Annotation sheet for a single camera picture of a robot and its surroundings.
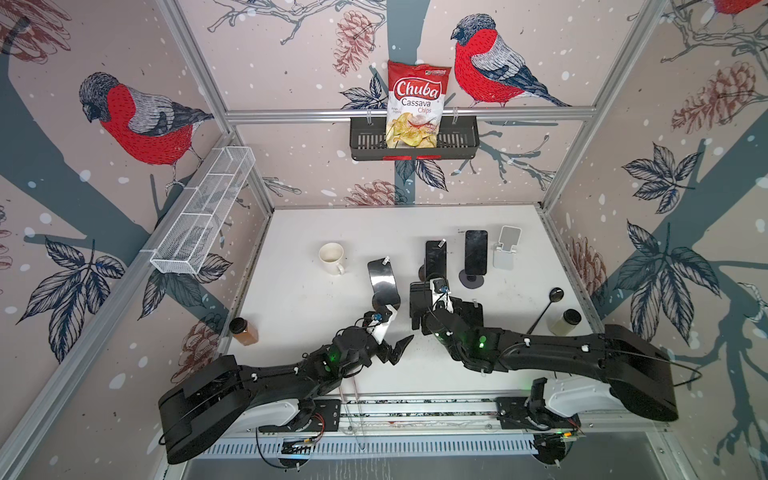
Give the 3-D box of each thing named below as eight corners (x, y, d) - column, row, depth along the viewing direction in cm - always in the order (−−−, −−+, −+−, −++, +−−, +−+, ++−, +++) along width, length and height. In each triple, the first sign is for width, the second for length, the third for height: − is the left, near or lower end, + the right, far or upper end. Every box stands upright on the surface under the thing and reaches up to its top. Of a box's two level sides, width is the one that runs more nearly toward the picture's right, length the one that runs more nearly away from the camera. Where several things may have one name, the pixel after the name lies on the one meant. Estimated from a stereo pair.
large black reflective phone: (377, 304, 94) (375, 285, 85) (370, 281, 100) (367, 261, 91) (396, 299, 95) (396, 280, 86) (388, 276, 101) (387, 256, 92)
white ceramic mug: (320, 280, 100) (315, 266, 93) (324, 257, 106) (320, 242, 100) (344, 280, 100) (340, 266, 93) (347, 257, 106) (344, 242, 100)
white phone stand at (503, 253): (491, 267, 105) (499, 248, 97) (494, 243, 113) (502, 223, 104) (509, 272, 104) (519, 253, 95) (512, 247, 111) (521, 228, 103)
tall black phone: (462, 281, 100) (471, 255, 89) (458, 258, 107) (466, 230, 95) (481, 281, 100) (493, 255, 89) (476, 258, 107) (486, 230, 95)
